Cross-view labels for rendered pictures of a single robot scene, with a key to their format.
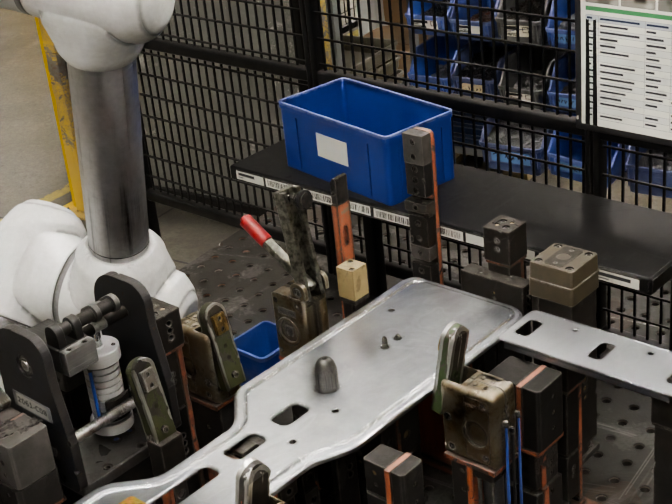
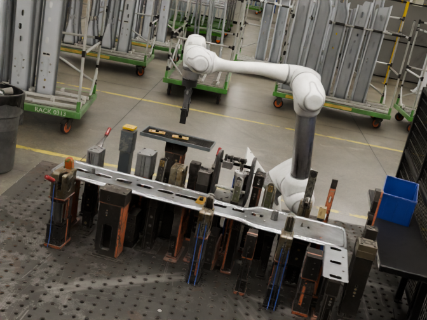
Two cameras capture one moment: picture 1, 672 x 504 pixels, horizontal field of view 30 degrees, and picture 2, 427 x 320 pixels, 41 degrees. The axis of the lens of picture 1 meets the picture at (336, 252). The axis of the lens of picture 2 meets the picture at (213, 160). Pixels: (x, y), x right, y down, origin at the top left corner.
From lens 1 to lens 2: 169 cm
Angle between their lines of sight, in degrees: 51
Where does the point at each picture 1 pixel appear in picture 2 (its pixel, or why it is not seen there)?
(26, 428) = (206, 171)
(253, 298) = not seen: hidden behind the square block
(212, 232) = not seen: outside the picture
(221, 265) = not seen: hidden behind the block
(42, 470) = (203, 183)
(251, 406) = (255, 209)
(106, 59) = (298, 111)
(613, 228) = (407, 257)
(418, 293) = (335, 229)
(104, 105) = (298, 126)
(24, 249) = (287, 165)
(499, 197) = (403, 235)
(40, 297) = (279, 178)
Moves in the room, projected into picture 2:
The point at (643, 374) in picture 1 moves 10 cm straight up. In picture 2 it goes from (330, 270) to (336, 247)
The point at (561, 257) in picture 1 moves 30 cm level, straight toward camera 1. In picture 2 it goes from (367, 242) to (304, 242)
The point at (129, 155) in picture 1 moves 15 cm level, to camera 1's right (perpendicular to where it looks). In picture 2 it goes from (302, 145) to (321, 156)
